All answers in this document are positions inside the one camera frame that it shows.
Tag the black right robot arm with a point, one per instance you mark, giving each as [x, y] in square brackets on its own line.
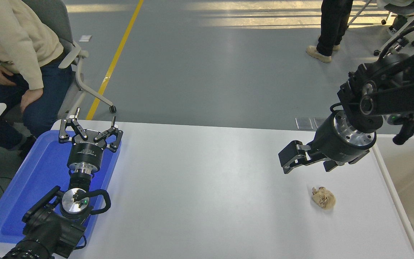
[390, 82]

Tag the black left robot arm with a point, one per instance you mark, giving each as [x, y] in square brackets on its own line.
[49, 230]

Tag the white floor label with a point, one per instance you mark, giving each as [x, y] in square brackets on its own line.
[85, 38]

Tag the seated person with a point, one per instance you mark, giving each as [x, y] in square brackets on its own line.
[13, 32]

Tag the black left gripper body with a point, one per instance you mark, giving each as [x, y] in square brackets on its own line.
[84, 153]

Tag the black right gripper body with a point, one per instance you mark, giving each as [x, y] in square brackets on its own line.
[332, 144]

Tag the grey office chair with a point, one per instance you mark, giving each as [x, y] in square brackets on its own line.
[54, 18]

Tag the blue plastic tray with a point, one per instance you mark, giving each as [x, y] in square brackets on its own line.
[31, 187]

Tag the standing person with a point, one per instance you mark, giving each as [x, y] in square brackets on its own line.
[331, 25]

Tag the clear floor plate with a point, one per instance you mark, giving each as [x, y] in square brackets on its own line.
[318, 121]
[304, 123]

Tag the tan paper ball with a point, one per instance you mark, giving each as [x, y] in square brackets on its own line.
[323, 198]

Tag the person on wheeled chair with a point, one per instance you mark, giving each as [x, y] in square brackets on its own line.
[399, 22]

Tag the seated person's left hand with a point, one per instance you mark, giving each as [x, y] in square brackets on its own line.
[31, 99]

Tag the white-framed wheeled chair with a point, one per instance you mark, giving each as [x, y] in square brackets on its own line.
[406, 9]

